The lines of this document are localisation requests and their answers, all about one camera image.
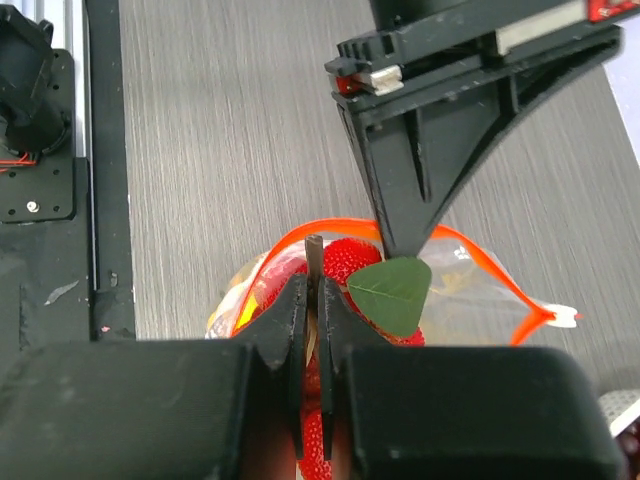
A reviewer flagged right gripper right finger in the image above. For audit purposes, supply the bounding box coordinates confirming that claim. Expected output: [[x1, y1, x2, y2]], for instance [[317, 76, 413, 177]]
[[317, 277, 389, 460]]

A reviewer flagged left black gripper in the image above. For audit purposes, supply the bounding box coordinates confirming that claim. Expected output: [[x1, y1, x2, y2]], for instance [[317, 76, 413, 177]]
[[325, 1, 625, 257]]

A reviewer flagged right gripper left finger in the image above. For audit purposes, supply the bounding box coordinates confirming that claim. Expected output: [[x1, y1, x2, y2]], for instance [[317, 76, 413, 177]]
[[234, 274, 307, 459]]

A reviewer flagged red strawberry cluster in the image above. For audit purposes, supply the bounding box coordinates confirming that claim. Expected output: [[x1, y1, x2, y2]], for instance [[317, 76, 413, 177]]
[[249, 236, 427, 480]]

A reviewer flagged clear orange zip top bag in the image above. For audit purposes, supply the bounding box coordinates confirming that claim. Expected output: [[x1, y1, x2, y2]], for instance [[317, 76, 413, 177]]
[[206, 217, 580, 345]]

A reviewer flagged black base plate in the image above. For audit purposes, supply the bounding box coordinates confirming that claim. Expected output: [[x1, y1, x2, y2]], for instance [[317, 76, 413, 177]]
[[1, 1, 136, 365]]

